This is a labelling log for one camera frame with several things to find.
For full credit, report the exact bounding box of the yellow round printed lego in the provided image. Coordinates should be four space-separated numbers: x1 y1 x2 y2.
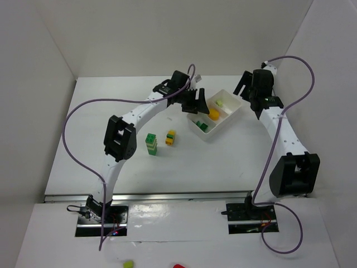
208 108 220 121

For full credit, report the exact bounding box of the pale yellow-green lego brick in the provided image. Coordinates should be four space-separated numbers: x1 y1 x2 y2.
216 100 223 108

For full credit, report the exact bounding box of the green lego brick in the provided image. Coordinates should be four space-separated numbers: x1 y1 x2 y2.
195 121 208 132

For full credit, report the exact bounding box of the white divided plastic container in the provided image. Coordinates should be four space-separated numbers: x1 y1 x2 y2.
187 89 242 141

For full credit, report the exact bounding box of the yellow and green lego stack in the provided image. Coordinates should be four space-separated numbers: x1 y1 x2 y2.
165 130 176 146

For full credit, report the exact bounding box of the green and cream lego stack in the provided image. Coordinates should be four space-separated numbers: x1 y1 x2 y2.
145 133 157 156

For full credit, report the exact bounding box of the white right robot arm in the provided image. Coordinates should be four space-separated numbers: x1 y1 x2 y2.
227 65 320 221

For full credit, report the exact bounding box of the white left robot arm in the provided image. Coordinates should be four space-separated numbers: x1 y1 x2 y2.
86 70 209 219

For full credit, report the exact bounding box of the red object foreground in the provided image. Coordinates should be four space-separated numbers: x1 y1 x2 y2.
173 264 187 268

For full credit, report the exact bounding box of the lime green block foreground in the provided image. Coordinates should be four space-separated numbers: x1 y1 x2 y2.
123 260 134 268

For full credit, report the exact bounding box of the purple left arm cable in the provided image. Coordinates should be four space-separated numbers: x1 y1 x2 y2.
63 64 196 251

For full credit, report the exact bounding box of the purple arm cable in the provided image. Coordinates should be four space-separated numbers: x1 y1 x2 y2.
63 64 196 251
250 55 316 254

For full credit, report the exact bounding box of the aluminium rail right side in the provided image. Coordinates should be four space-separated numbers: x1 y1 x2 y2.
262 75 291 151

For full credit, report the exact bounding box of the aluminium rail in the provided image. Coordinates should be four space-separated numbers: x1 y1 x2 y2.
43 190 307 204
262 75 291 151

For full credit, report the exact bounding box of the aluminium rail front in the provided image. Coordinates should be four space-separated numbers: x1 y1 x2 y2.
43 190 307 204

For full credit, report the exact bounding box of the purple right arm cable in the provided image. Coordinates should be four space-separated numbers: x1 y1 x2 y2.
250 55 316 254

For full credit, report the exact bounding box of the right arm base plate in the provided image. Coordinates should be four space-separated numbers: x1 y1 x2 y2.
221 203 279 235

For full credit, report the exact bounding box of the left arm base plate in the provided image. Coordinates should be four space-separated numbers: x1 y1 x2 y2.
75 203 129 238

